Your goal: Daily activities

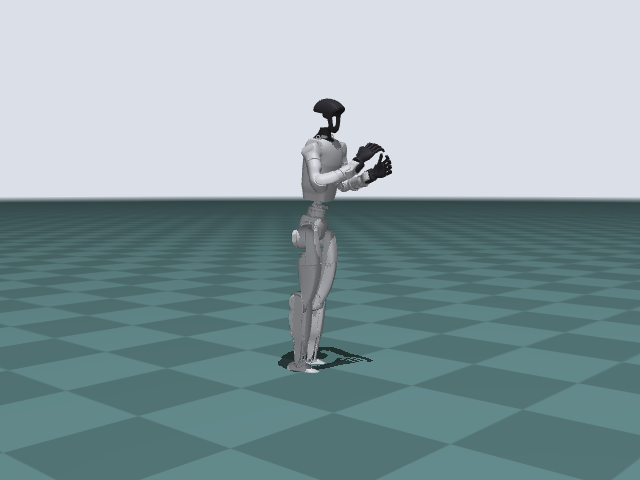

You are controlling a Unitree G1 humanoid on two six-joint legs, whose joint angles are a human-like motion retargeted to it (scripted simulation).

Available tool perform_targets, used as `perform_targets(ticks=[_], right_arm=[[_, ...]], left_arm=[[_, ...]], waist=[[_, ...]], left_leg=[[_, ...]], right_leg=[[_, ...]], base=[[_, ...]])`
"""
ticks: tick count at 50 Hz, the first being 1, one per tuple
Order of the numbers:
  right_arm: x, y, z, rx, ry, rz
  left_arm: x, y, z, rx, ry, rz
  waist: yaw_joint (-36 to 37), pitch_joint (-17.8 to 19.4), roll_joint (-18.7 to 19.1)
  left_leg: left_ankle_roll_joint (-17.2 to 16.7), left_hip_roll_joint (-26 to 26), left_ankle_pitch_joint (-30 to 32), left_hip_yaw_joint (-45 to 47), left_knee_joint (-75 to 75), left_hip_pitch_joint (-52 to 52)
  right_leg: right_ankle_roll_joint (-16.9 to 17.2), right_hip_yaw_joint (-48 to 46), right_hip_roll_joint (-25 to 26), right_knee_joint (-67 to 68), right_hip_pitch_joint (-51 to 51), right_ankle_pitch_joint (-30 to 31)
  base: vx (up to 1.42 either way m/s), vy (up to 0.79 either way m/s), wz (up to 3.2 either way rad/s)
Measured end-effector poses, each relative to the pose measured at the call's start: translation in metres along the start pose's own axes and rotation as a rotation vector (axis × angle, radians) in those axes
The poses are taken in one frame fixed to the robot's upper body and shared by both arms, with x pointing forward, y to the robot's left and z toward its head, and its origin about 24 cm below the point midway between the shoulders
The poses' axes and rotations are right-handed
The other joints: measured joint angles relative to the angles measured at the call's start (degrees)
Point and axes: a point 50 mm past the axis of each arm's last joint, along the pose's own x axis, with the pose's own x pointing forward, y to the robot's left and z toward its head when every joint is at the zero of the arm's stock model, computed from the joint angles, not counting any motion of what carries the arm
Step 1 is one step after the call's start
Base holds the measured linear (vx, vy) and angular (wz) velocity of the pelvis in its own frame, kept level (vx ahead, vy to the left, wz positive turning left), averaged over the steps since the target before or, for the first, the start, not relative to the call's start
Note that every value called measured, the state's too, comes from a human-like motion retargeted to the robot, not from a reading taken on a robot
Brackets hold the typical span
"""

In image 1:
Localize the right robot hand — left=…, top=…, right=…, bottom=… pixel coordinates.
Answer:
left=351, top=143, right=385, bottom=173

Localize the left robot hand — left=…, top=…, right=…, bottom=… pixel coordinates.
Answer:
left=363, top=153, right=392, bottom=184

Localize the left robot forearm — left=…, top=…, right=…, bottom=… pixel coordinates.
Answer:
left=347, top=171, right=370, bottom=191

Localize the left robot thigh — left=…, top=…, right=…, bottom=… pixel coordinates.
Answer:
left=312, top=229, right=338, bottom=310

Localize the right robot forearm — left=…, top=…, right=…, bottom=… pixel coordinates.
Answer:
left=315, top=160, right=360, bottom=187

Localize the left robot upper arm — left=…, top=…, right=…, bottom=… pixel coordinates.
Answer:
left=337, top=142, right=350, bottom=192

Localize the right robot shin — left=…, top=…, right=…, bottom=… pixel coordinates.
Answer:
left=288, top=294, right=312, bottom=367

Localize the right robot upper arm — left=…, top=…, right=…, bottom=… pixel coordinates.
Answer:
left=301, top=142, right=328, bottom=193

